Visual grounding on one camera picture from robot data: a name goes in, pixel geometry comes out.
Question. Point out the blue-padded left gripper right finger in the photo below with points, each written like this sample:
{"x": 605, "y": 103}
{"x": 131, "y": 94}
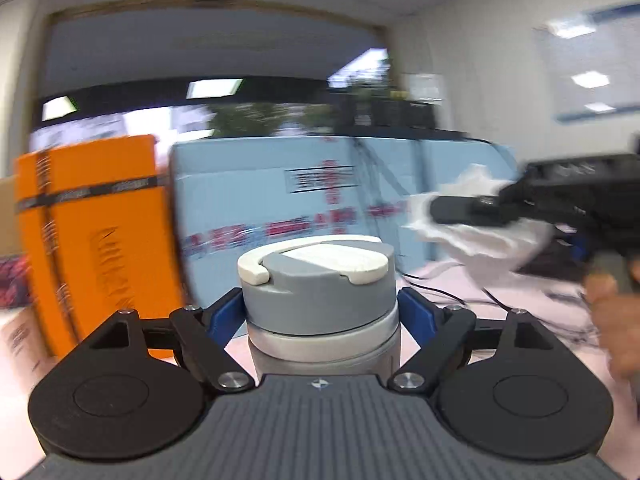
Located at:
{"x": 441, "y": 334}

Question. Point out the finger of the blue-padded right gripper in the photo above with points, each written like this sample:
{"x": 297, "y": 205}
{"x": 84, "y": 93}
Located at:
{"x": 472, "y": 211}

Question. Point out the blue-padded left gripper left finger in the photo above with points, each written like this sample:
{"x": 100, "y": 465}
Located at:
{"x": 202, "y": 336}

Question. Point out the white paper towel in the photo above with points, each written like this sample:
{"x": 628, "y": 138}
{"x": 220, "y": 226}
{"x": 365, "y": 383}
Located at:
{"x": 483, "y": 247}

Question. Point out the grey white lidded container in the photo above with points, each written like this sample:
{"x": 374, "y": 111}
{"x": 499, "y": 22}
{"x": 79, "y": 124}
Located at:
{"x": 322, "y": 305}

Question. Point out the person right hand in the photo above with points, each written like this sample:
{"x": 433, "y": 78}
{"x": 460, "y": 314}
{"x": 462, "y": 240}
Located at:
{"x": 616, "y": 316}

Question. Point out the large light blue carton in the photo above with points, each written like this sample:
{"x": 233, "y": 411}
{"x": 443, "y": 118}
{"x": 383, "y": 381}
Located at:
{"x": 232, "y": 195}

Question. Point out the orange MIUZI box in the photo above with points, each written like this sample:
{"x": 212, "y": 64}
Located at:
{"x": 96, "y": 228}

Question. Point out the black shelf with chargers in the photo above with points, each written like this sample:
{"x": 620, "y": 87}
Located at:
{"x": 371, "y": 113}

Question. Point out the white small box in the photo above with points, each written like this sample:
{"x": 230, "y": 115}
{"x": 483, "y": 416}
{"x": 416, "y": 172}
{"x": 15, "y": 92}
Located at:
{"x": 25, "y": 356}

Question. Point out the dark picture box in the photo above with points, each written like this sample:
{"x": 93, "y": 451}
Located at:
{"x": 14, "y": 282}

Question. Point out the brown cardboard box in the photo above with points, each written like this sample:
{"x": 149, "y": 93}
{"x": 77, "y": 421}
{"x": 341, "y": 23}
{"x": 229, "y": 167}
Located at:
{"x": 10, "y": 237}

